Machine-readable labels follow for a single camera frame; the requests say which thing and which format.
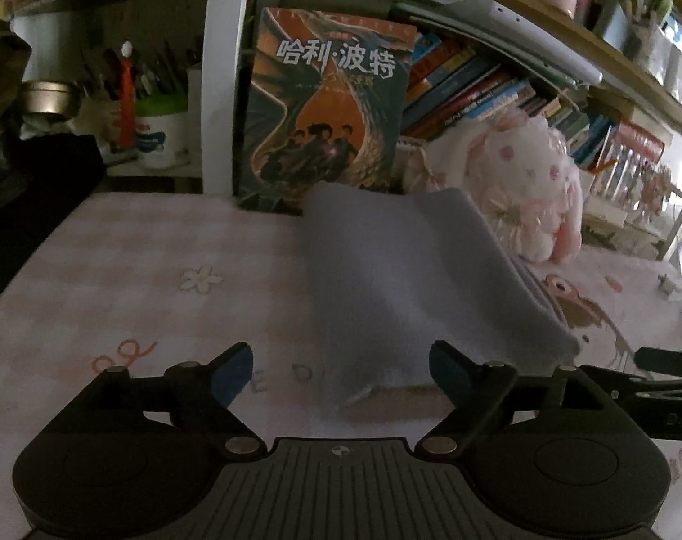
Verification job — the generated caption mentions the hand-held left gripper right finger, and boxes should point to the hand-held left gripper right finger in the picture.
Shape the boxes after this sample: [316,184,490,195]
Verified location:
[417,341,628,459]

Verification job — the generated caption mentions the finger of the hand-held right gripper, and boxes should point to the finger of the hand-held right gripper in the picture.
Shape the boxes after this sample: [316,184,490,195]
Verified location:
[635,347,682,375]
[580,365,682,404]

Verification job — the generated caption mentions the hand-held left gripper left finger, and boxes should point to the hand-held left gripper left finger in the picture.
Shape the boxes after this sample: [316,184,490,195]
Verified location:
[54,342,266,459]

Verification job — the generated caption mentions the grey cloth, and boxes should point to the grey cloth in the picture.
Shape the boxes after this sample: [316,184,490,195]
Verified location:
[301,184,581,423]

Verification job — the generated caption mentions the pink printed desk mat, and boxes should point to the pink printed desk mat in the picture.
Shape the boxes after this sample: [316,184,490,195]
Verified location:
[0,191,682,518]

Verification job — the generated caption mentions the row of boxed figurines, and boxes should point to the row of boxed figurines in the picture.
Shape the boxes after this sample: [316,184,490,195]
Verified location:
[585,121,679,220]

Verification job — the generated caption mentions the pink plush rabbit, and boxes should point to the pink plush rabbit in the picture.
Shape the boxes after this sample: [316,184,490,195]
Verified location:
[403,109,585,264]

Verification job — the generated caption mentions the white and green pen cup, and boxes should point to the white and green pen cup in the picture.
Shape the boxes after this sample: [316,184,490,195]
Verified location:
[134,93,191,171]

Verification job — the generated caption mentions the dark fantasy cover book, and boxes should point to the dark fantasy cover book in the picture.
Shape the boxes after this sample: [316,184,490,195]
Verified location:
[237,7,419,216]

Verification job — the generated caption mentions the row of shelf books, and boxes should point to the row of shelf books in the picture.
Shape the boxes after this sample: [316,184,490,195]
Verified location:
[400,31,612,170]

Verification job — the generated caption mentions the dark cloth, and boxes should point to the dark cloth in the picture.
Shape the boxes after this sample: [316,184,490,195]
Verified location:
[0,31,107,321]

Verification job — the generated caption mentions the orange tassel pen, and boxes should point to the orange tassel pen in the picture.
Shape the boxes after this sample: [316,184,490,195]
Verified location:
[117,40,138,148]

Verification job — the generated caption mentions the white bookshelf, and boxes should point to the white bookshelf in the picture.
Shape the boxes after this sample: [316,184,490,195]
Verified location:
[9,0,682,262]

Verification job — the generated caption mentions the bunch of pens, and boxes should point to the bunch of pens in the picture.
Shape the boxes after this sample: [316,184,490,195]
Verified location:
[81,36,202,103]

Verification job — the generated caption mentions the metal bowl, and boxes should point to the metal bowl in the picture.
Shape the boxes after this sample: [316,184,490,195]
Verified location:
[19,81,84,120]

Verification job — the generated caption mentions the white tablet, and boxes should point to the white tablet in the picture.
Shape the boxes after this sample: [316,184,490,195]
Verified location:
[390,0,605,88]

